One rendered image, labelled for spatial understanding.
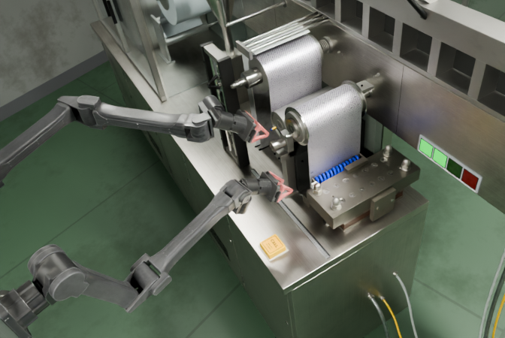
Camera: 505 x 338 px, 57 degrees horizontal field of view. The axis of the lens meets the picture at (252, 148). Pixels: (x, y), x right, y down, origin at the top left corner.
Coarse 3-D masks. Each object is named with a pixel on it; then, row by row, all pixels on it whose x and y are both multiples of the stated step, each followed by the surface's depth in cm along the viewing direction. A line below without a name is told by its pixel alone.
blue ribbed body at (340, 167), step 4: (356, 156) 177; (360, 156) 178; (348, 160) 177; (352, 160) 177; (340, 164) 175; (344, 164) 175; (332, 168) 174; (336, 168) 176; (340, 168) 174; (328, 172) 175; (332, 172) 173; (336, 172) 173; (320, 176) 172; (324, 176) 172; (328, 176) 172; (332, 176) 173; (316, 180) 171; (320, 180) 172; (324, 180) 172
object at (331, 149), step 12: (360, 120) 169; (336, 132) 165; (348, 132) 169; (360, 132) 173; (312, 144) 162; (324, 144) 166; (336, 144) 169; (348, 144) 173; (312, 156) 166; (324, 156) 170; (336, 156) 173; (348, 156) 177; (312, 168) 170; (324, 168) 174
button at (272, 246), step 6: (276, 234) 169; (264, 240) 168; (270, 240) 168; (276, 240) 167; (264, 246) 166; (270, 246) 166; (276, 246) 165; (282, 246) 165; (270, 252) 164; (276, 252) 164; (270, 258) 164
